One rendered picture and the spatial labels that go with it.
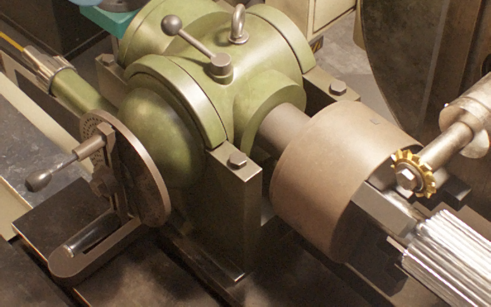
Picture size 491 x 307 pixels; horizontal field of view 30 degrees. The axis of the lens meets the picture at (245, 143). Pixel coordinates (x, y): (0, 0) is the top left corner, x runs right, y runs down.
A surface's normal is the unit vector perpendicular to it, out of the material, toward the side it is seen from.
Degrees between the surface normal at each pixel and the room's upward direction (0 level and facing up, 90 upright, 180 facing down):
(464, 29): 90
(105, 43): 0
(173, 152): 64
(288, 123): 11
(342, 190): 43
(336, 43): 0
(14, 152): 0
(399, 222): 35
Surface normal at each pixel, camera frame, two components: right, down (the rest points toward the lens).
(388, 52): -0.72, 0.52
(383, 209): -0.42, -0.24
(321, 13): 0.69, 0.55
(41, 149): 0.00, -0.66
